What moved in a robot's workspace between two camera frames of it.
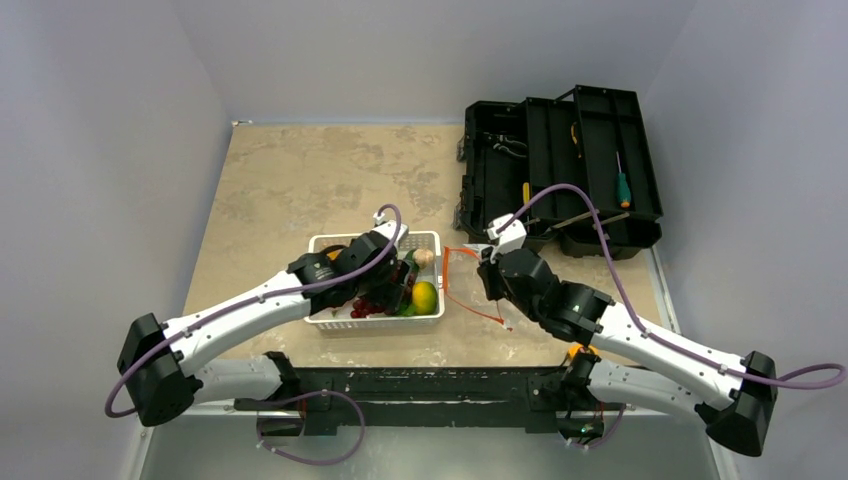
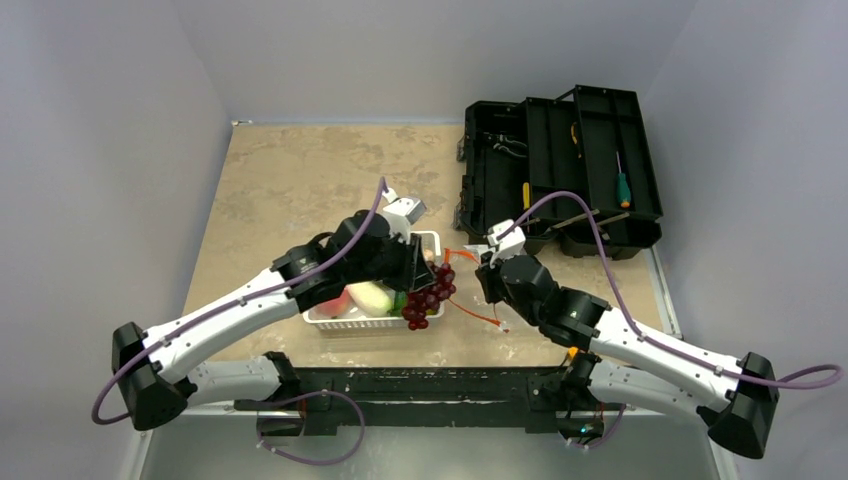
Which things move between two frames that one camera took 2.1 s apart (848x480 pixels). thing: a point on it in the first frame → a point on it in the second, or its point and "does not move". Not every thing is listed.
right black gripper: x=489 y=276 does not move
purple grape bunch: x=363 y=309 → x=422 y=302
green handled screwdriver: x=623 y=192 does not move
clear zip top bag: x=462 y=281 does not move
